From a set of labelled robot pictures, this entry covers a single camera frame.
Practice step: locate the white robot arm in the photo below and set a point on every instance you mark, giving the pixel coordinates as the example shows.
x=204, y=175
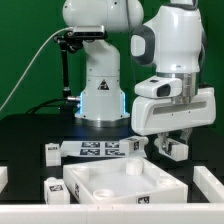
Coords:
x=172, y=41

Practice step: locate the white fence piece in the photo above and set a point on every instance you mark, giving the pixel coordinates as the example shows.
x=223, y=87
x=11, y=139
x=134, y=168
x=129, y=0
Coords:
x=208, y=184
x=3, y=177

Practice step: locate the white front fence rail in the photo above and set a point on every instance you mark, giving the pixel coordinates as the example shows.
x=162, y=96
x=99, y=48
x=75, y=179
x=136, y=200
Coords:
x=201, y=213

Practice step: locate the paper sheet with tags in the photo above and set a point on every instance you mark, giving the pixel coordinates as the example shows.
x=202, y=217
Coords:
x=92, y=149

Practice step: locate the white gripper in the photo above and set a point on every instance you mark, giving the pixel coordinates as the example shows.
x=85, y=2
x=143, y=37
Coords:
x=151, y=116

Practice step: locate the white left fence piece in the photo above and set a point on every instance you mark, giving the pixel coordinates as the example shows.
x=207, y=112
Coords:
x=3, y=177

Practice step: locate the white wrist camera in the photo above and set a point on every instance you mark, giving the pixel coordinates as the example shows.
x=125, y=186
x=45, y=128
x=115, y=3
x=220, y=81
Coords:
x=159, y=87

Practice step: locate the black camera on stand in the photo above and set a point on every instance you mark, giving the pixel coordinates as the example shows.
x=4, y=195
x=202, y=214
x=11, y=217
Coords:
x=71, y=41

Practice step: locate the white right fence piece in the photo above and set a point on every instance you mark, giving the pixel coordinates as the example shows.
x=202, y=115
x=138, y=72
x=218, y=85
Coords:
x=208, y=184

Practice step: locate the white square tabletop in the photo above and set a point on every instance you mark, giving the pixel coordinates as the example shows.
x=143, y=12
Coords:
x=123, y=181

